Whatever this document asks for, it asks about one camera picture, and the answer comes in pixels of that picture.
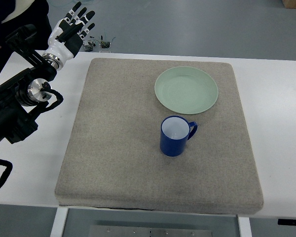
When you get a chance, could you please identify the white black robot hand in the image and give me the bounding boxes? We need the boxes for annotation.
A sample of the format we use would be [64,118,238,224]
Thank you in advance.
[43,2,95,70]

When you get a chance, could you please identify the blue mug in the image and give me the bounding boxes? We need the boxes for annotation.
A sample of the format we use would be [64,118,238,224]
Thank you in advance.
[159,116,198,157]

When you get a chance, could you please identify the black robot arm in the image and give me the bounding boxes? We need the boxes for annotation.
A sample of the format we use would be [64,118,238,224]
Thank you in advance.
[0,24,63,144]

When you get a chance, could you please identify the green plate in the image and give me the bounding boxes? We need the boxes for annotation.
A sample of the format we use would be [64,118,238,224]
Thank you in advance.
[154,66,219,115]

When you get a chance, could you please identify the person in dark clothes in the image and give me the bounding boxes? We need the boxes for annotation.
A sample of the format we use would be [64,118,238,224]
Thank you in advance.
[0,0,52,73]

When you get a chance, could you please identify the grey fabric mat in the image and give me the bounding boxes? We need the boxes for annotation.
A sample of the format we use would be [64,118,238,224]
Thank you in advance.
[55,58,263,214]

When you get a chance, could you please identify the cardboard box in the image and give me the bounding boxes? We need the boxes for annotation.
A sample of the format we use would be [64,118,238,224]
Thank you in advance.
[282,0,296,9]

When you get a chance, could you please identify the black table control panel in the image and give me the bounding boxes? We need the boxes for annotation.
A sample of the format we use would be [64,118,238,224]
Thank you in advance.
[277,219,296,226]

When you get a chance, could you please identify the black braided cable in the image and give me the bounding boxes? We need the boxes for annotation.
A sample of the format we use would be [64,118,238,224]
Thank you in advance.
[0,159,13,196]

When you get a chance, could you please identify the metal base plate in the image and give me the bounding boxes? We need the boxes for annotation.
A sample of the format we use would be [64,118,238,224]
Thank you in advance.
[88,225,213,237]

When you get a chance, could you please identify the white table frame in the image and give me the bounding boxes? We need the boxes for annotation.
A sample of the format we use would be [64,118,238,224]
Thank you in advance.
[50,207,253,237]

